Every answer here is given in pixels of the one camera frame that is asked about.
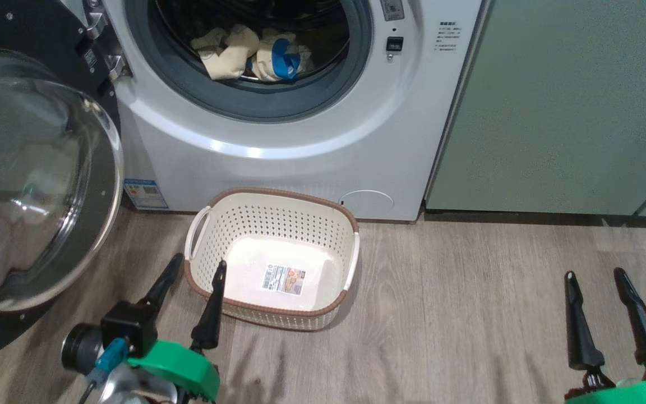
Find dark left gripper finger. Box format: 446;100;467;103
138;254;185;316
190;260;228;352

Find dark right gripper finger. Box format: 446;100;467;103
613;268;646;365
564;271;606;371

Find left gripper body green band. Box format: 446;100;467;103
126;339;221;403

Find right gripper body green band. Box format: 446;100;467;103
563;336;646;404

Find round washing machine door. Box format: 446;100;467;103
0;0;125;368

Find beige cloth garment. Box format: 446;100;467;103
191;24;261;81

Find cream and blue clothes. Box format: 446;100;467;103
249;28;313;83

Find printed food package label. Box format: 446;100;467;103
261;265;306;296

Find cream perforated basket brown rim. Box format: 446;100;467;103
184;188;361;332

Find white front-load washing machine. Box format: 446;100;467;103
59;0;483;223

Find metal washing machine door hinge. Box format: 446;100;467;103
83;0;132;80

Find blue white energy label sticker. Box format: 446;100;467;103
123;178;169;211

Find round white filter cover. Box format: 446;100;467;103
340;190;395;220

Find large pale green cabinet panel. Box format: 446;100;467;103
424;0;646;217

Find small printed text label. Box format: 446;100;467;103
437;22;459;53

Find grey rating plate sticker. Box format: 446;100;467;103
380;0;405;22

